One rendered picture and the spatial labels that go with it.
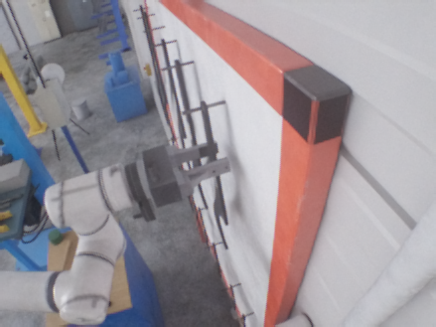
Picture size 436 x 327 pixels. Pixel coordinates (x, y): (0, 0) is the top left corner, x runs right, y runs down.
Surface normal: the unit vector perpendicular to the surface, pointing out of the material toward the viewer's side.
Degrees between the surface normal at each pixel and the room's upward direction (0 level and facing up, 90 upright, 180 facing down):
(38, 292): 28
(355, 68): 90
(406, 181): 90
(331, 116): 90
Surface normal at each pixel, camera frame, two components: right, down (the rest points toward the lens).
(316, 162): 0.33, 0.62
